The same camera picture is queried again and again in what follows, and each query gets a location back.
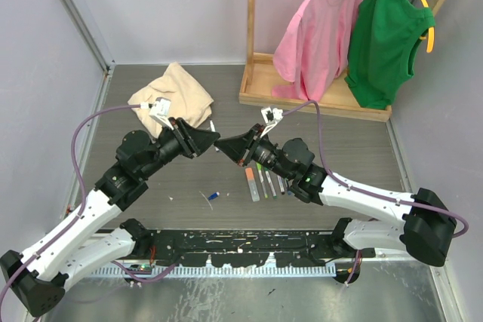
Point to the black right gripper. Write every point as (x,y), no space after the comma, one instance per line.
(241,148)

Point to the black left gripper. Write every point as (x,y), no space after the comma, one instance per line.
(192,141)

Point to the grey highlighter orange tip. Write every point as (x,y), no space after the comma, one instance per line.
(255,197)

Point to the white marker lime end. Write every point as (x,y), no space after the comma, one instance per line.
(262,181)

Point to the white marker dark green end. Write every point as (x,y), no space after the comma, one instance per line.
(270,183)

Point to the small blue pen cap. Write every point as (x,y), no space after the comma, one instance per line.
(213,196)

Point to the white marker black end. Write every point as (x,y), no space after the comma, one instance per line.
(281,184)

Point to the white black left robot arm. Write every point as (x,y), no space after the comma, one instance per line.
(40,275)

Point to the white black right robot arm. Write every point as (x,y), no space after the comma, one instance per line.
(419,224)

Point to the beige cloth bag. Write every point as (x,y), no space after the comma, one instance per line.
(189,100)

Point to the wooden clothes rack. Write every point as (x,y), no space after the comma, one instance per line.
(260,76)

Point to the pink t-shirt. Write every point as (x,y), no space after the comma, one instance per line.
(314,48)

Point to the green tank top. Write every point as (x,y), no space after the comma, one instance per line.
(375,82)

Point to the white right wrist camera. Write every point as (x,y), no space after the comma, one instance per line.
(271,116)

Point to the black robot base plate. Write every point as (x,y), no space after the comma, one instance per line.
(195,248)

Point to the aluminium frame rail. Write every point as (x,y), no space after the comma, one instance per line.
(81,17)

